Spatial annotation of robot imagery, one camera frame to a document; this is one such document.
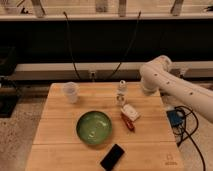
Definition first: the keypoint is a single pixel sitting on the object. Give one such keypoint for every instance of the clear plastic bottle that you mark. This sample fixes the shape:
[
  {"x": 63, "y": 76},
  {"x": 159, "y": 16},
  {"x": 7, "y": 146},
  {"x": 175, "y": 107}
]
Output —
[{"x": 121, "y": 90}]

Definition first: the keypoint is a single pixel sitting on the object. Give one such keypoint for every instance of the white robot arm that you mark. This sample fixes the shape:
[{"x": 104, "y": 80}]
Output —
[{"x": 155, "y": 74}]

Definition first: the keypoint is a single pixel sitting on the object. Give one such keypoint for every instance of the white small box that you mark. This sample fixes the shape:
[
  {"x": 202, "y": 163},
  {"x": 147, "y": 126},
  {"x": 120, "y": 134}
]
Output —
[{"x": 130, "y": 112}]

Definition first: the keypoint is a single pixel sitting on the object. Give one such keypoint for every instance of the clear plastic cup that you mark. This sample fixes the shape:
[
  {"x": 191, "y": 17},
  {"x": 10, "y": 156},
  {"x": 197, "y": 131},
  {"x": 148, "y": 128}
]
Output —
[{"x": 70, "y": 90}]

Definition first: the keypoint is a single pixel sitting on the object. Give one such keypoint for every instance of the green bowl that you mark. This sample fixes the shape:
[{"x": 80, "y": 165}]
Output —
[{"x": 94, "y": 127}]

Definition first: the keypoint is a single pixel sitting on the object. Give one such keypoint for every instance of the red brown snack bar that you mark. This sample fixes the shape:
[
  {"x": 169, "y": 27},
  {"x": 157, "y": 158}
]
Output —
[{"x": 128, "y": 122}]

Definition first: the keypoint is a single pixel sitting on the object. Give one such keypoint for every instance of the black smartphone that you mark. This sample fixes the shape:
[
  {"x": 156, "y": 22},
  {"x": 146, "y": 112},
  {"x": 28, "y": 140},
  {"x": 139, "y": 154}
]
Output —
[{"x": 112, "y": 157}]

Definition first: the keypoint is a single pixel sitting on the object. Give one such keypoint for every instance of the blue power box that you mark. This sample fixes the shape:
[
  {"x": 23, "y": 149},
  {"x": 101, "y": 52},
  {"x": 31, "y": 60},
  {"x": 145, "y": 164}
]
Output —
[{"x": 175, "y": 118}]

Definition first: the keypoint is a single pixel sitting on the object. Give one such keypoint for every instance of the wall power socket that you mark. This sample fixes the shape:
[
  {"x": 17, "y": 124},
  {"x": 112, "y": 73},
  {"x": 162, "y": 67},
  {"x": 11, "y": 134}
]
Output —
[{"x": 92, "y": 75}]

